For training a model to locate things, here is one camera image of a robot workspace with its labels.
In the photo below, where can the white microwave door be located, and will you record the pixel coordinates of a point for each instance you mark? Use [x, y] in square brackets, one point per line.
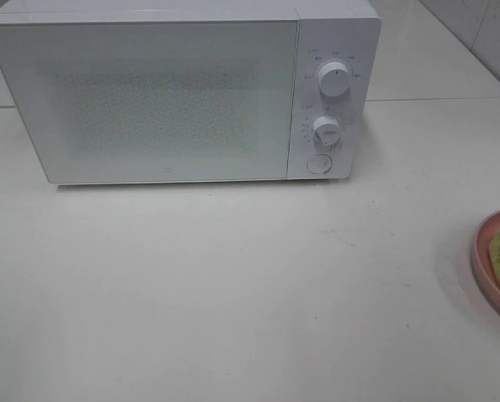
[154, 102]

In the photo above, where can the white upper power knob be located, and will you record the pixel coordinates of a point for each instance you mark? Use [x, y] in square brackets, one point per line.
[334, 78]

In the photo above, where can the white lower timer knob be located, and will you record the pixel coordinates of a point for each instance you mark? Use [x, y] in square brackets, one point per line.
[326, 130]

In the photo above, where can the round door release button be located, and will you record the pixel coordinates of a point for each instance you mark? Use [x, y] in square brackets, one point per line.
[319, 164]

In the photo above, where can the white adjacent table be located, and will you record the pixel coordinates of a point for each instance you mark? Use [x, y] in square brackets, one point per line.
[418, 58]

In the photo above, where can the white microwave oven body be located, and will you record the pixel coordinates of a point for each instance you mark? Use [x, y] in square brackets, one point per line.
[326, 31]

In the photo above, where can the pink round plate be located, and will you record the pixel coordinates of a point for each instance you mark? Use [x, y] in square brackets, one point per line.
[481, 263]

